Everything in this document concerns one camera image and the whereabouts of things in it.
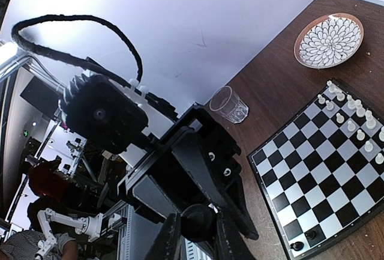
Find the white chess rook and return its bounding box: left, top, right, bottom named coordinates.
left=326, top=80, right=337, bottom=94

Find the white chess knight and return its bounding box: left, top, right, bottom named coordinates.
left=335, top=89, right=346, bottom=102

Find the black chess piece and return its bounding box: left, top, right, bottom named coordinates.
left=181, top=204, right=217, bottom=243

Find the floral ceramic plate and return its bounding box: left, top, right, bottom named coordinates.
left=293, top=13, right=364, bottom=69

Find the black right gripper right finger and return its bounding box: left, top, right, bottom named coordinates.
left=214, top=210, right=254, bottom=260

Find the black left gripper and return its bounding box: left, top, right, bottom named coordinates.
left=118, top=104, right=259, bottom=240

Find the white chess bishop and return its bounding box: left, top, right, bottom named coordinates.
left=347, top=94, right=356, bottom=110

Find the black chess knight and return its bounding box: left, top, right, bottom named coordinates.
left=304, top=230, right=317, bottom=240

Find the clear drinking glass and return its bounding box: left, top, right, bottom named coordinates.
left=209, top=86, right=249, bottom=124

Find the black white chessboard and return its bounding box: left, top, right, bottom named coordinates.
left=248, top=80, right=383, bottom=259

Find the white chess queen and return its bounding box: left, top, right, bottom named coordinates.
left=355, top=99, right=365, bottom=118

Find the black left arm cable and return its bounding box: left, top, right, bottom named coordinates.
left=11, top=14, right=144, bottom=86

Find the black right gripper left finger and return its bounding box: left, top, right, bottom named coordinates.
left=149, top=213, right=182, bottom=260

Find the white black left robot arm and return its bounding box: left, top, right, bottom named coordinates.
left=59, top=74, right=259, bottom=240

